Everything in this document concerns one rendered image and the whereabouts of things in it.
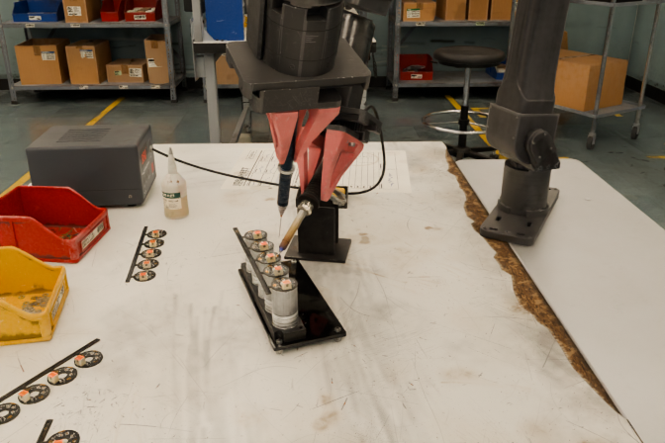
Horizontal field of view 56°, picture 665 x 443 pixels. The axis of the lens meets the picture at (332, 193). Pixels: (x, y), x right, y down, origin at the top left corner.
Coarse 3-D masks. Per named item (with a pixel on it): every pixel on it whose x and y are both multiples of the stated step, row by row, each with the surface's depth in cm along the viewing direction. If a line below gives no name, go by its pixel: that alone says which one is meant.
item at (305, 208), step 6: (300, 204) 67; (306, 204) 67; (312, 204) 67; (300, 210) 67; (306, 210) 67; (300, 216) 66; (306, 216) 68; (294, 222) 66; (300, 222) 66; (294, 228) 65; (288, 234) 65; (282, 240) 64; (288, 240) 64; (282, 246) 64
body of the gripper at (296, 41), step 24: (264, 24) 47; (288, 24) 44; (312, 24) 44; (336, 24) 46; (240, 48) 49; (264, 48) 47; (288, 48) 46; (312, 48) 46; (240, 72) 46; (264, 72) 47; (288, 72) 47; (312, 72) 47; (336, 72) 48; (360, 72) 49
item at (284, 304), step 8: (296, 288) 58; (272, 296) 58; (280, 296) 57; (288, 296) 58; (296, 296) 58; (272, 304) 59; (280, 304) 58; (288, 304) 58; (296, 304) 59; (272, 312) 59; (280, 312) 58; (288, 312) 58; (296, 312) 59; (272, 320) 59; (280, 320) 58; (288, 320) 58; (296, 320) 59; (280, 328) 59; (288, 328) 59
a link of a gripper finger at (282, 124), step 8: (280, 112) 48; (288, 112) 48; (296, 112) 48; (272, 120) 49; (280, 120) 48; (288, 120) 49; (296, 120) 49; (272, 128) 54; (280, 128) 49; (288, 128) 50; (272, 136) 55; (280, 136) 50; (288, 136) 51; (280, 144) 52; (288, 144) 52; (280, 152) 53; (280, 160) 54
